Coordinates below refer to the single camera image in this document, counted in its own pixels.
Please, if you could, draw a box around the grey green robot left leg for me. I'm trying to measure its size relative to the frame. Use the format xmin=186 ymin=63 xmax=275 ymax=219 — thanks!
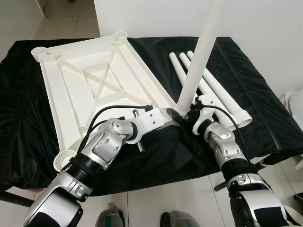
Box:
xmin=95 ymin=203 xmax=125 ymax=227

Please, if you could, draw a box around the white plastic table top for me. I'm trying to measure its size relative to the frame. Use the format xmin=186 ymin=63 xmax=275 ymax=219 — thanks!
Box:
xmin=31 ymin=31 xmax=187 ymax=172

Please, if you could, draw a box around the white plastic chair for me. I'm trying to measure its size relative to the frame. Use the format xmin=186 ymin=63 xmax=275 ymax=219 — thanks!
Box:
xmin=283 ymin=90 xmax=303 ymax=171

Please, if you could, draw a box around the grey green robot leg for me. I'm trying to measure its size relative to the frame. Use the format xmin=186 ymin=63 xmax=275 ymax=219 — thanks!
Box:
xmin=160 ymin=210 xmax=199 ymax=227
xmin=95 ymin=203 xmax=125 ymax=227

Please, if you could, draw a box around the black table cloth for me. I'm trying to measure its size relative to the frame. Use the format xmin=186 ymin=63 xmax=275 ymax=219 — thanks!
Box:
xmin=0 ymin=35 xmax=303 ymax=197

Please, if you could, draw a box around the grey green robot right leg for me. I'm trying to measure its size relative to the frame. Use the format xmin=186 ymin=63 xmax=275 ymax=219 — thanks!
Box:
xmin=160 ymin=210 xmax=199 ymax=227

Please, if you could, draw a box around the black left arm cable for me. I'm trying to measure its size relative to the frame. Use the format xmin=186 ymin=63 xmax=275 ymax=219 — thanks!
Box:
xmin=76 ymin=104 xmax=154 ymax=152

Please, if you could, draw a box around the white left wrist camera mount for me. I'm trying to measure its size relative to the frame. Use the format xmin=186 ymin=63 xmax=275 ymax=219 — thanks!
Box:
xmin=132 ymin=108 xmax=167 ymax=140

